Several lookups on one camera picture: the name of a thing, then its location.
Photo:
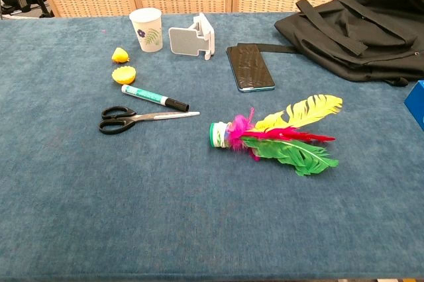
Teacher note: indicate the pink green toy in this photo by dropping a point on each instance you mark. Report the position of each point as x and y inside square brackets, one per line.
[218, 134]

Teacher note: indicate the white folding phone stand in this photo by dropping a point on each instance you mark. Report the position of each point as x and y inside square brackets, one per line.
[185, 41]

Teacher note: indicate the black smartphone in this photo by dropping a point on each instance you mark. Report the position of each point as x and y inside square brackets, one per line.
[250, 68]

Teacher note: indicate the green white marker pen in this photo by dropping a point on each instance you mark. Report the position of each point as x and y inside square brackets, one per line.
[145, 95]

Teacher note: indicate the yellow fluted cupcake mould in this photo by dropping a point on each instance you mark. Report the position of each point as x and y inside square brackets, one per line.
[124, 75]

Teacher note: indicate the white floral paper cup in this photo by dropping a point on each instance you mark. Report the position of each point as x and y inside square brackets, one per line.
[147, 38]

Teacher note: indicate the yellow crumpled cupcake mould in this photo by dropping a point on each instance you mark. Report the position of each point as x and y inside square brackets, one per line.
[120, 56]

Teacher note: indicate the blue table cloth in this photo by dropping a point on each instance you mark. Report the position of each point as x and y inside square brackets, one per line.
[132, 212]

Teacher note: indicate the black backpack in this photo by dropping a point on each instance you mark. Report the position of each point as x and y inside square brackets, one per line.
[364, 30]

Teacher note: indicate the blue Oreo cookie box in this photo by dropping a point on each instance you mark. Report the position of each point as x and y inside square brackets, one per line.
[415, 106]

